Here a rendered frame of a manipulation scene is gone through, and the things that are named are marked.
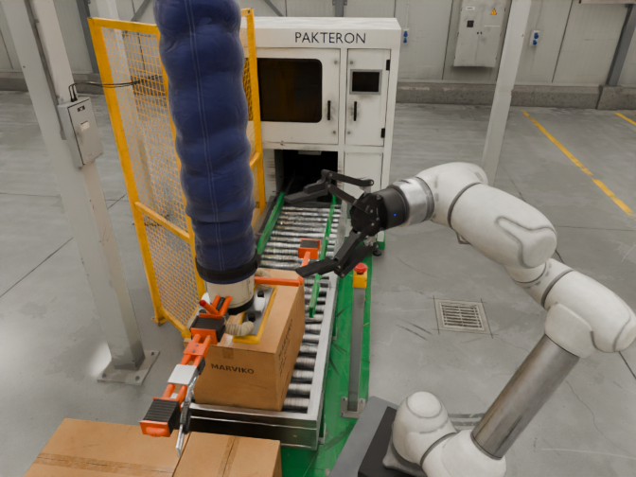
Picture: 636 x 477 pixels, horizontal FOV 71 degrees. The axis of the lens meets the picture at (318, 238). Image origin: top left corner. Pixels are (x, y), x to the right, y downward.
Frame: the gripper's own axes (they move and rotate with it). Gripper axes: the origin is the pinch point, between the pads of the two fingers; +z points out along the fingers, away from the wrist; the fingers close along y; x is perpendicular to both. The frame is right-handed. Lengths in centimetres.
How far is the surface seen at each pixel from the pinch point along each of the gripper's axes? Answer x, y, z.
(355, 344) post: -114, -119, -70
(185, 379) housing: -47, -51, 22
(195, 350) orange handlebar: -57, -50, 16
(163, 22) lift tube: -66, 42, 1
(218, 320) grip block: -67, -48, 6
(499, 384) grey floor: -98, -182, -163
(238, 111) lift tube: -65, 17, -14
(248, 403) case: -97, -111, -3
